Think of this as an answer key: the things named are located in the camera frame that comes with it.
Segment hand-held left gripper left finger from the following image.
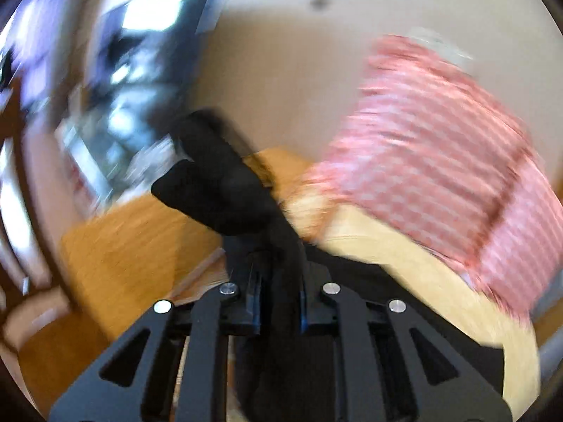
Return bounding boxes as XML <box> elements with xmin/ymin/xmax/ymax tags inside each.
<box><xmin>48</xmin><ymin>234</ymin><xmax>266</xmax><ymax>422</ymax></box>

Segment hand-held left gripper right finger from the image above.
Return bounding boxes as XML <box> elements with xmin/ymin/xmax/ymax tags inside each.
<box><xmin>298</xmin><ymin>263</ymin><xmax>514</xmax><ymax>422</ymax></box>

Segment black pants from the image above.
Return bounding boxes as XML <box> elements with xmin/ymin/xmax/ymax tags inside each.
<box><xmin>151</xmin><ymin>108</ymin><xmax>505</xmax><ymax>422</ymax></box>

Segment pink checkered cloth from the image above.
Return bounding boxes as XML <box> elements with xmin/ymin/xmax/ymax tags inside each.
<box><xmin>303</xmin><ymin>33</ymin><xmax>563</xmax><ymax>319</ymax></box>

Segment dark glossy panel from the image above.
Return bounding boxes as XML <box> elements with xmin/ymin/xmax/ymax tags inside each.
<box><xmin>86</xmin><ymin>0</ymin><xmax>236</xmax><ymax>205</ymax></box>

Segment dark wooden furniture frame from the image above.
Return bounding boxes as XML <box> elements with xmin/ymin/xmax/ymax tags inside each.
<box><xmin>0</xmin><ymin>72</ymin><xmax>77</xmax><ymax>313</ymax></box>

